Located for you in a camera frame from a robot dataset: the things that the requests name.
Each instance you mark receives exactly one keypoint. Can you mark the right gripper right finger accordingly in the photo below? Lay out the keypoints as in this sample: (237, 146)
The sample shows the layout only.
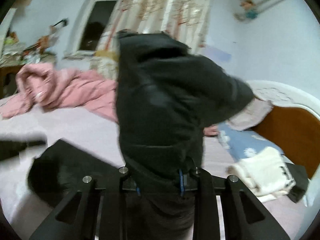
(226, 207)

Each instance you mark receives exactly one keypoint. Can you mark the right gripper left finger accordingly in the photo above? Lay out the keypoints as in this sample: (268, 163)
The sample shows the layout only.
(90, 212)

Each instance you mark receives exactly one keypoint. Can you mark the black shiny jacket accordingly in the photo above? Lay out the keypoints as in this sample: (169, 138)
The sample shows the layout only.
(156, 209)

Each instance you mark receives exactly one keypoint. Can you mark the folded cream sweatshirt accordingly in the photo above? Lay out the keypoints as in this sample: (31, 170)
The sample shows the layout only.
(265, 174)

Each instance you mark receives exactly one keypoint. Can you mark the folded dark garment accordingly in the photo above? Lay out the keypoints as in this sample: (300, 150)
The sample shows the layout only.
(299, 174)

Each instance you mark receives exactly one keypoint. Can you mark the blue floral pillow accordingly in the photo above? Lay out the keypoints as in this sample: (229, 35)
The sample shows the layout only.
(243, 144)

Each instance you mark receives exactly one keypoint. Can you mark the pink floral bed sheet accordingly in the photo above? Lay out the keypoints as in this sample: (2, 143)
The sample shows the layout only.
(95, 135)

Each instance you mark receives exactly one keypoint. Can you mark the white and wood headboard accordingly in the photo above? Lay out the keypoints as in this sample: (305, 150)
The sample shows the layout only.
(293, 123)

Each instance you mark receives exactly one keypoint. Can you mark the pink pillow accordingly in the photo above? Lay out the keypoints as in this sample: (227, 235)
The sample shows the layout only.
(253, 114)

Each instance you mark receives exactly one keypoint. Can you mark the pink quilt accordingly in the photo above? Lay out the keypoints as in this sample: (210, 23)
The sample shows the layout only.
(149, 106)

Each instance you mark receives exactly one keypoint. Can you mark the cluttered wooden desk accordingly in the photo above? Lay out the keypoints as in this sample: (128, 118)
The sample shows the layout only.
(15, 54)

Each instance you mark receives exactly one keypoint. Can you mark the pink desk lamp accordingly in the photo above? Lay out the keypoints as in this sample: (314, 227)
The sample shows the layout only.
(62, 23)

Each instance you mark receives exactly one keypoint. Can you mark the white framed window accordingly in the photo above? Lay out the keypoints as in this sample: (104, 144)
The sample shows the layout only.
(89, 26)

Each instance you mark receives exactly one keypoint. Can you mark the tree print curtain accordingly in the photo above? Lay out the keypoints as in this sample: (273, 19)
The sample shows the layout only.
(184, 20)

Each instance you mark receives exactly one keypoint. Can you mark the pale poster on wall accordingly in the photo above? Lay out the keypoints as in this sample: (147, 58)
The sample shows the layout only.
(216, 55)

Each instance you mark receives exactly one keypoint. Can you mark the wall hung doll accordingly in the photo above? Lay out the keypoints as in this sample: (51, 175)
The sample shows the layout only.
(250, 11)

